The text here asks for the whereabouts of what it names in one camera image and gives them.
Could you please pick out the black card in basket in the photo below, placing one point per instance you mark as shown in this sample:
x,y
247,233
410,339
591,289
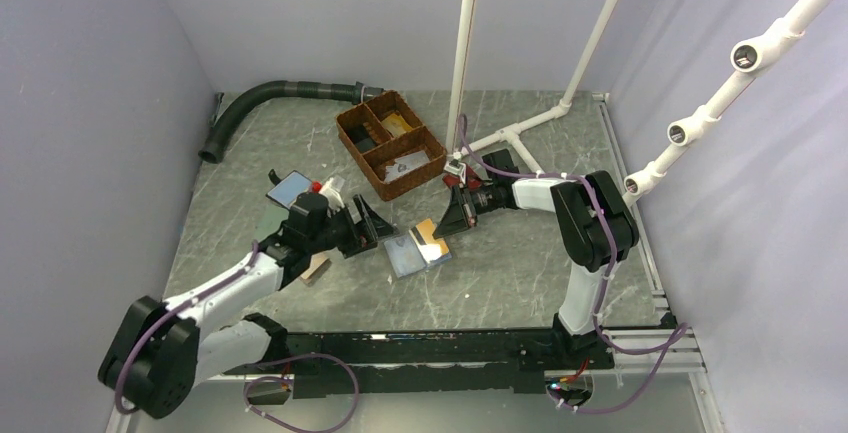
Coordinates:
x,y
361,139

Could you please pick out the brown woven divided basket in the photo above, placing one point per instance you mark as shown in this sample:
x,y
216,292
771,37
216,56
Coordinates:
x,y
373,163

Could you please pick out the beige snap card holder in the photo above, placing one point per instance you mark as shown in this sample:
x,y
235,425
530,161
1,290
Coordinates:
x,y
319,263

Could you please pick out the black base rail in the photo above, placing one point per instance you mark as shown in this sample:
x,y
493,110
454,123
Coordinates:
x,y
520,360

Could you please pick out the open blue card wallet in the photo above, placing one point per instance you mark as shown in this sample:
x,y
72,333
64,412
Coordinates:
x,y
286,189

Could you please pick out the green card holder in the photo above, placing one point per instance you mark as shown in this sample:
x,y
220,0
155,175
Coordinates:
x,y
270,222

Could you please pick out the white PVC pipe frame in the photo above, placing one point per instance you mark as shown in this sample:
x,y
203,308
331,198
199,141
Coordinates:
x,y
552,45

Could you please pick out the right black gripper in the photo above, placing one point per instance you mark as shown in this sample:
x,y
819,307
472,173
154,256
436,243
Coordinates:
x,y
459,215

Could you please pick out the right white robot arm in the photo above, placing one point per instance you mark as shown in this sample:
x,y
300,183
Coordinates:
x,y
597,228

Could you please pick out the red leather wallet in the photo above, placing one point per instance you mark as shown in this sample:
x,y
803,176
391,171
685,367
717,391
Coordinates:
x,y
471,183

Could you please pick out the cards in basket front compartment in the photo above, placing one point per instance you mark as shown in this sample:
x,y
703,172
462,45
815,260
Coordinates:
x,y
404,165

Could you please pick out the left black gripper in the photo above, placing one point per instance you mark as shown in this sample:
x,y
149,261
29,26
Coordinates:
x,y
350,248

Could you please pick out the white pipe camera boom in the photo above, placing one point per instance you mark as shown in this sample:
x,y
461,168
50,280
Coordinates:
x,y
750,58

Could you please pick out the grey leather card holder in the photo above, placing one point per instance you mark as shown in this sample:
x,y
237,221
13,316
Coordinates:
x,y
405,258

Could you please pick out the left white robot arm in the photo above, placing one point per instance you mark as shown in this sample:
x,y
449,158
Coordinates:
x,y
164,348

